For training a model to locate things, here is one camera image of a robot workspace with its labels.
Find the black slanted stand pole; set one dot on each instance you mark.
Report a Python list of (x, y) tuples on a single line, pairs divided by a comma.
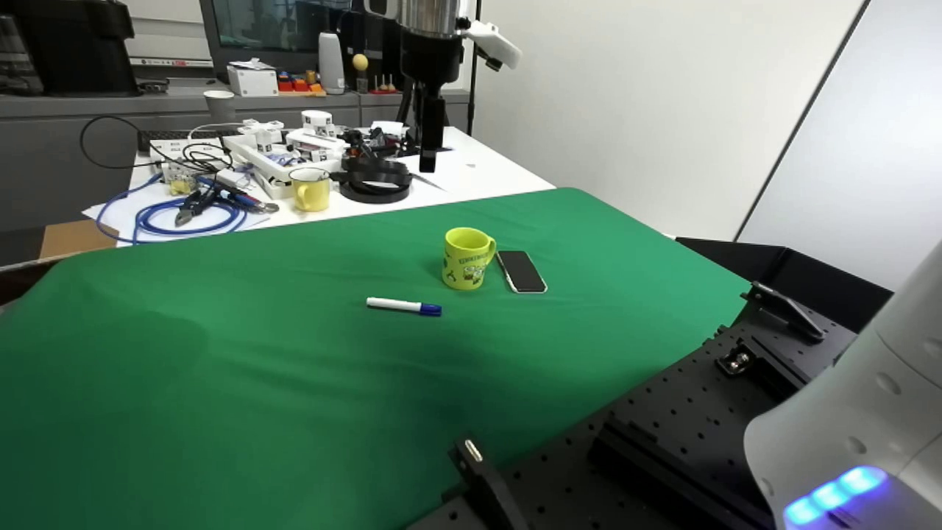
[(798, 113)]

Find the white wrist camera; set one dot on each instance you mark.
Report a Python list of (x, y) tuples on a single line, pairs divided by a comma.
[(491, 43)]

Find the large dark wall monitor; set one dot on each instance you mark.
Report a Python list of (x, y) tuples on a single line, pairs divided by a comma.
[(285, 30)]

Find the white lidded container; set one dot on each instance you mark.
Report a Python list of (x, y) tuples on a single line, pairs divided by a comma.
[(251, 78)]

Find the green table cloth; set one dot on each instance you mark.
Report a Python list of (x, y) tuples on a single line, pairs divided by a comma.
[(246, 393)]

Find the flat cardboard piece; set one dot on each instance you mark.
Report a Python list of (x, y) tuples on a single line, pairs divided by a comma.
[(74, 239)]

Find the black pliers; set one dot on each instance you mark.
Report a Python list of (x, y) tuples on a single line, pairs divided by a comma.
[(199, 206)]

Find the black gadget pile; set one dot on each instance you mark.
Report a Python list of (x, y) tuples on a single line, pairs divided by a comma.
[(377, 141)]

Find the yellow mug with cartoon print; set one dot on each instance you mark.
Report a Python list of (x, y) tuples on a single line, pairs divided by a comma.
[(467, 259)]

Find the small plain yellow mug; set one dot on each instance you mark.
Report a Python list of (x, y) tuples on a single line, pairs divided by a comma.
[(313, 192)]

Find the small black mount block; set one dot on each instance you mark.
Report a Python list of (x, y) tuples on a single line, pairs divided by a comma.
[(741, 362)]

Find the black angled clamp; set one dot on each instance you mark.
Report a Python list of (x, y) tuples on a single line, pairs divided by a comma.
[(784, 311)]

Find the yellow ball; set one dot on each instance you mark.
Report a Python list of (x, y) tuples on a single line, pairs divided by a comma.
[(360, 62)]

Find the red small items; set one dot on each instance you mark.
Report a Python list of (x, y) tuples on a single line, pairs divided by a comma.
[(298, 83)]

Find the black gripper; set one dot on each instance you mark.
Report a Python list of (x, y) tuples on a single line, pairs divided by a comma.
[(430, 59)]

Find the black office chair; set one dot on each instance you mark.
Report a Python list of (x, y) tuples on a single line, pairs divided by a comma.
[(64, 46)]

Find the blue capped white marker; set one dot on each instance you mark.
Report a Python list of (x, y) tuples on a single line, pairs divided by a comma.
[(402, 306)]

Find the black clamp with white top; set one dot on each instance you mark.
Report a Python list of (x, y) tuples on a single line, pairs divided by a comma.
[(488, 482)]

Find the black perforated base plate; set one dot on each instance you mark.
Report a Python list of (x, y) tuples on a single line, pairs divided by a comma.
[(650, 451)]

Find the white cylindrical speaker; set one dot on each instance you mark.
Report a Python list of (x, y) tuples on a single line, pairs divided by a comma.
[(330, 62)]

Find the black smartphone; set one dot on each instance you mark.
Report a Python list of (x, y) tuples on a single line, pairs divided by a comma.
[(522, 272)]

